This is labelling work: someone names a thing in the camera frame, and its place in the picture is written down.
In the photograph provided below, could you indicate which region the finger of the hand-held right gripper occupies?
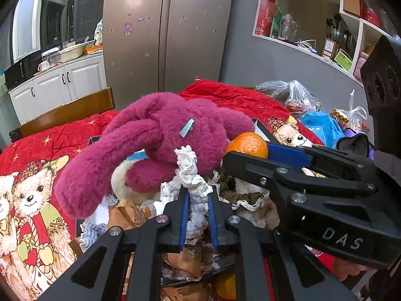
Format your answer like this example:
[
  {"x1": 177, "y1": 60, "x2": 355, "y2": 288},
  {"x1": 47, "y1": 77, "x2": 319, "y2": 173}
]
[
  {"x1": 268, "y1": 143, "x2": 375, "y2": 182},
  {"x1": 222, "y1": 150, "x2": 378, "y2": 199}
]

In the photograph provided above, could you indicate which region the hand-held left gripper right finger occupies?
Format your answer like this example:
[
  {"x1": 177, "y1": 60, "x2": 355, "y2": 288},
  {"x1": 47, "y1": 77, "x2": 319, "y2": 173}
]
[{"x1": 207, "y1": 188, "x2": 359, "y2": 301}]

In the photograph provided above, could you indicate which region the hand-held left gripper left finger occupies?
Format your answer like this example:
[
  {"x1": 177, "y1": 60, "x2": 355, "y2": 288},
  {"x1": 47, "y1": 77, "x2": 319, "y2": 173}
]
[{"x1": 38, "y1": 185, "x2": 191, "y2": 301}]

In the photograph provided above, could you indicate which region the orange mandarin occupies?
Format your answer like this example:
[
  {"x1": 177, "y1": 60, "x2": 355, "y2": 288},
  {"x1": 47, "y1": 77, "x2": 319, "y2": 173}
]
[
  {"x1": 225, "y1": 132, "x2": 269, "y2": 159},
  {"x1": 213, "y1": 273, "x2": 237, "y2": 300}
]

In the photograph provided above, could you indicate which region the brown lace-edged crochet scrunchie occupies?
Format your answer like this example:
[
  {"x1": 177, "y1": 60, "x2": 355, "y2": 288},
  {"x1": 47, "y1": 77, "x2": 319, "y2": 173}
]
[{"x1": 213, "y1": 166, "x2": 270, "y2": 210}]

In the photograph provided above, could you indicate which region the brown triangular paper packet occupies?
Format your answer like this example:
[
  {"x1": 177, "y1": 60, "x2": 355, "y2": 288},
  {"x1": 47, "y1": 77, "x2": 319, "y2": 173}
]
[
  {"x1": 108, "y1": 199, "x2": 148, "y2": 229},
  {"x1": 161, "y1": 251, "x2": 214, "y2": 289}
]

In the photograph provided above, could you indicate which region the white crochet scrunchie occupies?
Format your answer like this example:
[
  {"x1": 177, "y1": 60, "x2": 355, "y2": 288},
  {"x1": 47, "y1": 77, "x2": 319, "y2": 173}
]
[{"x1": 160, "y1": 144, "x2": 214, "y2": 248}]

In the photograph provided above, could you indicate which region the person's right hand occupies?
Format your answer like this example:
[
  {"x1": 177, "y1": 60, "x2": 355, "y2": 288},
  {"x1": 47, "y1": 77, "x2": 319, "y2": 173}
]
[{"x1": 332, "y1": 255, "x2": 381, "y2": 284}]

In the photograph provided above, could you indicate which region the blue plastic bag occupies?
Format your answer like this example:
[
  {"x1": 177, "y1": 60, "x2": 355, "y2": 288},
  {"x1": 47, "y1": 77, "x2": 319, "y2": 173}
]
[{"x1": 301, "y1": 111, "x2": 345, "y2": 148}]

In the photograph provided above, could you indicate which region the clear bag with dark contents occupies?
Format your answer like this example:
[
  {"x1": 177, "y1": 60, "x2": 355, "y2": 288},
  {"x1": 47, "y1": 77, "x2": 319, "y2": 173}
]
[{"x1": 254, "y1": 80, "x2": 322, "y2": 113}]

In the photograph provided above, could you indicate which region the purple and grey cloth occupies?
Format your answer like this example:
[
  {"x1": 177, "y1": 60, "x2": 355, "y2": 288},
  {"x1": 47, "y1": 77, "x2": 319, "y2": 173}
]
[{"x1": 337, "y1": 127, "x2": 376, "y2": 160}]

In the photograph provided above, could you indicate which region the cream plush toy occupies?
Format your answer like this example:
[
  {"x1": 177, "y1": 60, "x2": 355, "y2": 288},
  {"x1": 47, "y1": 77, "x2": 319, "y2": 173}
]
[{"x1": 111, "y1": 160, "x2": 151, "y2": 207}]

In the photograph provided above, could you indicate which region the tied clear plastic bag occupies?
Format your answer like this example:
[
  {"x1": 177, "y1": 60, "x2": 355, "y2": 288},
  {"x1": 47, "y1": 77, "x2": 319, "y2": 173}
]
[{"x1": 337, "y1": 89, "x2": 368, "y2": 132}]

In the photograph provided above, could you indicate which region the magenta plush toy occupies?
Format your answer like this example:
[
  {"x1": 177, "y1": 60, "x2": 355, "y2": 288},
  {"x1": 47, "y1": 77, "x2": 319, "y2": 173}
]
[{"x1": 55, "y1": 92, "x2": 255, "y2": 218}]

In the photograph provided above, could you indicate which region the blue crochet scrunchie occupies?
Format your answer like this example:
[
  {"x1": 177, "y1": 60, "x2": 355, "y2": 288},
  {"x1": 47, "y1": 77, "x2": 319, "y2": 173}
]
[{"x1": 78, "y1": 221, "x2": 109, "y2": 253}]

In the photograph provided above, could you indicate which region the green label box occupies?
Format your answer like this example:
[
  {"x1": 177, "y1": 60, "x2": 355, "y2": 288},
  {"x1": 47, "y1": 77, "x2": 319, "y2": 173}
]
[{"x1": 334, "y1": 48, "x2": 353, "y2": 71}]

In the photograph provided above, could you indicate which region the pink thermos bottle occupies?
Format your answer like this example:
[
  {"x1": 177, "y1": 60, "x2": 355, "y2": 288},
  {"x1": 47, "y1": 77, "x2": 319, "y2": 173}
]
[{"x1": 353, "y1": 52, "x2": 368, "y2": 79}]

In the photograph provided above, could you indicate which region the clear glass pitcher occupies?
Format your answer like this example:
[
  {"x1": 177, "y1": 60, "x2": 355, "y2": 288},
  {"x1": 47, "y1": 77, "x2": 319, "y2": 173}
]
[{"x1": 280, "y1": 13, "x2": 298, "y2": 41}]

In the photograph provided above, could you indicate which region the green carton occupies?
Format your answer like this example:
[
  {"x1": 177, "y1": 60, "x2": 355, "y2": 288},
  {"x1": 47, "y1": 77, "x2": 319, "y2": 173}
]
[{"x1": 271, "y1": 6, "x2": 284, "y2": 38}]

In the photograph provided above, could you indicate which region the red carton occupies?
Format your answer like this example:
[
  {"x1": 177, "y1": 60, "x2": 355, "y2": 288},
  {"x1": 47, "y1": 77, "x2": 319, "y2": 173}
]
[{"x1": 254, "y1": 0, "x2": 279, "y2": 36}]

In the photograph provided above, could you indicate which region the silver double-door refrigerator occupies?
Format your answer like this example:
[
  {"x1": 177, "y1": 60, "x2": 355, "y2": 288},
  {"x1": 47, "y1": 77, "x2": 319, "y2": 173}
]
[{"x1": 103, "y1": 0, "x2": 235, "y2": 96}]

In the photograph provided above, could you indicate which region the red jar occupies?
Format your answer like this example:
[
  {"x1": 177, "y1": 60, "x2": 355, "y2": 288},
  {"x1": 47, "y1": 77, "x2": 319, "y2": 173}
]
[{"x1": 363, "y1": 6, "x2": 381, "y2": 27}]

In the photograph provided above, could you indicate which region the red printed blanket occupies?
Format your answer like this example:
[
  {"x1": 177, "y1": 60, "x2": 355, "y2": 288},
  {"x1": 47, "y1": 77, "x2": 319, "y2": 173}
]
[{"x1": 0, "y1": 80, "x2": 326, "y2": 301}]

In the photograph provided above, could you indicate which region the brown cardboard shelf box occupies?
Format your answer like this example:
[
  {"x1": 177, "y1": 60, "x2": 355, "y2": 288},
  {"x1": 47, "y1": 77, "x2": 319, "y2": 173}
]
[{"x1": 343, "y1": 0, "x2": 361, "y2": 16}]

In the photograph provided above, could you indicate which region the white kitchen cabinet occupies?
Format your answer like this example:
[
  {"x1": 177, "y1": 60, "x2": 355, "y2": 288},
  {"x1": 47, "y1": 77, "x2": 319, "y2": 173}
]
[{"x1": 9, "y1": 53, "x2": 109, "y2": 124}]

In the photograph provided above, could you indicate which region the printed snack bag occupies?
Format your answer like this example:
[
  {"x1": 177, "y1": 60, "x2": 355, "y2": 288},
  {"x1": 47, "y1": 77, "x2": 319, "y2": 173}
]
[{"x1": 94, "y1": 19, "x2": 104, "y2": 46}]

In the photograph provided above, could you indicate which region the white basin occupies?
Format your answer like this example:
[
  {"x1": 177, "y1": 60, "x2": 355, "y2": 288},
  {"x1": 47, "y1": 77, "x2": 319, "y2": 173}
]
[{"x1": 59, "y1": 43, "x2": 86, "y2": 61}]

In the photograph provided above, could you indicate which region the black microwave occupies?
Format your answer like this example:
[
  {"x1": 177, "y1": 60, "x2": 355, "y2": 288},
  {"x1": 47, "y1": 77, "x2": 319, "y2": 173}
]
[{"x1": 5, "y1": 55, "x2": 43, "y2": 90}]

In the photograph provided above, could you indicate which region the dark kitchen window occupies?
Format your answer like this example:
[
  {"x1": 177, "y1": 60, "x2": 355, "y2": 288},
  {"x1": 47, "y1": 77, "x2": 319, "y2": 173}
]
[{"x1": 41, "y1": 0, "x2": 105, "y2": 54}]

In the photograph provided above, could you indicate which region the white wall shelf unit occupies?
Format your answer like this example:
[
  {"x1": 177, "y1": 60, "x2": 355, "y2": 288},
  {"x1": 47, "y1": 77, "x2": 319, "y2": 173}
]
[{"x1": 252, "y1": 0, "x2": 401, "y2": 85}]

